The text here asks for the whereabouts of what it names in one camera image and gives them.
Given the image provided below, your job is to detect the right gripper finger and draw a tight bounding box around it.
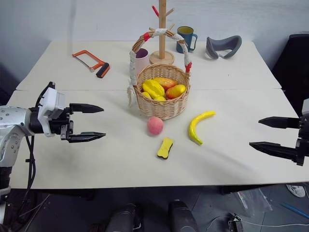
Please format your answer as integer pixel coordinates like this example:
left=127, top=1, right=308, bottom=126
left=249, top=142, right=297, bottom=165
left=258, top=116, right=300, bottom=130

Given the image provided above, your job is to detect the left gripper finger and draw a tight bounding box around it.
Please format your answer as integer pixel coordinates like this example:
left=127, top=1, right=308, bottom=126
left=69, top=103, right=105, bottom=115
left=69, top=131, right=106, bottom=144

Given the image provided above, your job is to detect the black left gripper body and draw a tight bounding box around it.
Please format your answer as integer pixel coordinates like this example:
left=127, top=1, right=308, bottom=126
left=48, top=103, right=75, bottom=144

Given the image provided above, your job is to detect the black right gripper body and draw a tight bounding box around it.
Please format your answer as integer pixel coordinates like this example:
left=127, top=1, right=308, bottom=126
left=295, top=115, right=309, bottom=167

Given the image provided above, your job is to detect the white shoe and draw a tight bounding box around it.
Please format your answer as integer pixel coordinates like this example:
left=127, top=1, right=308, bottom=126
left=285, top=184, right=307, bottom=199

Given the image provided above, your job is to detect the clear plastic bag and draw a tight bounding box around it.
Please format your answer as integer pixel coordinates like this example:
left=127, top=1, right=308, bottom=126
left=236, top=188, right=274, bottom=211

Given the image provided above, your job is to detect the black chair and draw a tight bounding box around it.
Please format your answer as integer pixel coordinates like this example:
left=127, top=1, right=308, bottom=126
left=271, top=33, right=309, bottom=115

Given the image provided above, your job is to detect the blue stick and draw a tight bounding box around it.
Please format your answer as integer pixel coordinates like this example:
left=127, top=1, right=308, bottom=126
left=281, top=202, right=309, bottom=219

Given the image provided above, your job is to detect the large yellow starfruit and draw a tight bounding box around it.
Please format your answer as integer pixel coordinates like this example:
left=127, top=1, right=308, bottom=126
left=141, top=79, right=166, bottom=99

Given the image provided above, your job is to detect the pink cup with purple inside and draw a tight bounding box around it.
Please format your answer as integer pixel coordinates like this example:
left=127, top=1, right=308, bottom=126
left=135, top=48, right=149, bottom=77

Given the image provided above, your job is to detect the pink peach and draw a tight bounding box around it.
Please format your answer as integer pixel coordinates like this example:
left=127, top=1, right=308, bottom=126
left=147, top=116, right=165, bottom=137

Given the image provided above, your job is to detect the small yellow starfruit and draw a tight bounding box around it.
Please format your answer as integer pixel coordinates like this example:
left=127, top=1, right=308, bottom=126
left=141, top=91, right=167, bottom=104

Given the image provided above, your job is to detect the yellow sponge with black base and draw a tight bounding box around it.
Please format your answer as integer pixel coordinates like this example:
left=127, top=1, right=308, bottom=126
left=156, top=137, right=175, bottom=160

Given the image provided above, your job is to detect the long orange yellow mango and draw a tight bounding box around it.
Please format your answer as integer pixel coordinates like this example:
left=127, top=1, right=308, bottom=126
left=152, top=77, right=179, bottom=90

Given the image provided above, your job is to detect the small black floor device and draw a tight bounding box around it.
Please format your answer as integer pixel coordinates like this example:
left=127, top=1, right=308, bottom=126
left=227, top=213, right=245, bottom=232

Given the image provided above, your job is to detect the yellow banana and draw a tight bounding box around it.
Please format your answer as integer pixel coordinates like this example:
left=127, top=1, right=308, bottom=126
left=188, top=110, right=217, bottom=146

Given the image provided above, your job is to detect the round orange yellow mango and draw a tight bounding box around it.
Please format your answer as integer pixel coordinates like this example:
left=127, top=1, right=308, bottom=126
left=165, top=84, right=187, bottom=100

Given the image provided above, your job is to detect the wooden mug tree stand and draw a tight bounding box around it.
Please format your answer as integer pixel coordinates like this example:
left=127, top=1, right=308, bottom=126
left=149, top=0, right=175, bottom=66

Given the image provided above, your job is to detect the grey headset face pad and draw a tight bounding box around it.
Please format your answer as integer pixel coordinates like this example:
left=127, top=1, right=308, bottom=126
left=206, top=35, right=243, bottom=59

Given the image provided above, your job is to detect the blue mug with yellow inside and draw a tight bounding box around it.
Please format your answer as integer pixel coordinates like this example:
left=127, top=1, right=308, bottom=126
left=176, top=26, right=198, bottom=54

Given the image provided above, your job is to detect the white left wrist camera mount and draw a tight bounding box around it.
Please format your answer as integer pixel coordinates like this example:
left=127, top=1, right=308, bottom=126
left=35, top=81, right=67, bottom=138

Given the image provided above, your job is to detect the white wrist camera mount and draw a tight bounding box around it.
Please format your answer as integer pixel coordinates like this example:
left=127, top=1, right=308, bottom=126
left=302, top=98, right=309, bottom=119
left=35, top=81, right=67, bottom=138

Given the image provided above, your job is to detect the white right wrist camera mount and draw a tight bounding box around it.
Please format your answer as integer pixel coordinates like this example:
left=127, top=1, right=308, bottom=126
left=302, top=98, right=309, bottom=119

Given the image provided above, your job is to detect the orange hacksaw with black handle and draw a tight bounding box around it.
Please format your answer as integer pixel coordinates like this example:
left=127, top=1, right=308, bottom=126
left=71, top=50, right=110, bottom=79

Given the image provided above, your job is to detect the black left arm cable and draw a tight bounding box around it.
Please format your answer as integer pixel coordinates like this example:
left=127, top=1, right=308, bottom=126
left=17, top=134, right=37, bottom=223

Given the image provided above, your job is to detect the wicker basket with wrapped handle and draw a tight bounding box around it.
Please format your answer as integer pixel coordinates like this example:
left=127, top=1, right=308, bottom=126
left=126, top=27, right=193, bottom=121

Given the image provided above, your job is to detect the thin white floor cable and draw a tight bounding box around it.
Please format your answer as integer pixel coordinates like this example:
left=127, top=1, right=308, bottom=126
left=208, top=216, right=309, bottom=228

